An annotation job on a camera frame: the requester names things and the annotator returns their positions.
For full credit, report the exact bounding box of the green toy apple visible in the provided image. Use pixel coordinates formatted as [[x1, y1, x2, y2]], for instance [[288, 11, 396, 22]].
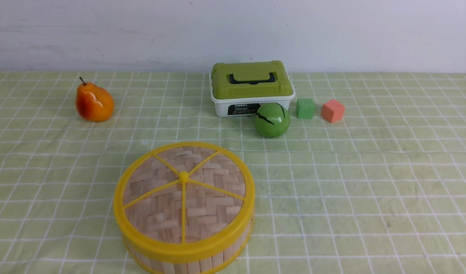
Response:
[[254, 102, 290, 138]]

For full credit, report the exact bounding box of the orange toy pear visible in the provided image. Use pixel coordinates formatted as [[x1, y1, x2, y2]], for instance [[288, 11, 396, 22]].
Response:
[[75, 76, 115, 123]]

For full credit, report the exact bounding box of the yellow rimmed bamboo steamer lid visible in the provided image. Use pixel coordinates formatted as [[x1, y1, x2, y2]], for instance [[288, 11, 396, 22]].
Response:
[[113, 142, 255, 264]]

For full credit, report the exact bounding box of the bamboo steamer basket yellow rim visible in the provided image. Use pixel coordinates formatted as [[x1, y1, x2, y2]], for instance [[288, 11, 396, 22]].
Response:
[[122, 217, 255, 274]]

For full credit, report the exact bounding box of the green lidded white toolbox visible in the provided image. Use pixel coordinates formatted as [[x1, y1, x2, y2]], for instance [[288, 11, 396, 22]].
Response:
[[209, 61, 296, 118]]

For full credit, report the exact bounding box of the salmon pink foam cube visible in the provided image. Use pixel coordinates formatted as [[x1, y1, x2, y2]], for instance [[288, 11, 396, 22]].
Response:
[[321, 99, 345, 123]]

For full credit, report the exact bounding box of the green checkered tablecloth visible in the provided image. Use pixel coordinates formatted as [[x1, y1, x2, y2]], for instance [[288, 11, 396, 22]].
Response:
[[0, 71, 466, 274]]

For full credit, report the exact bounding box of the green foam cube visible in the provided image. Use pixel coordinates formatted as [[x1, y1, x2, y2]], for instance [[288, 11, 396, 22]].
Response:
[[296, 98, 315, 119]]

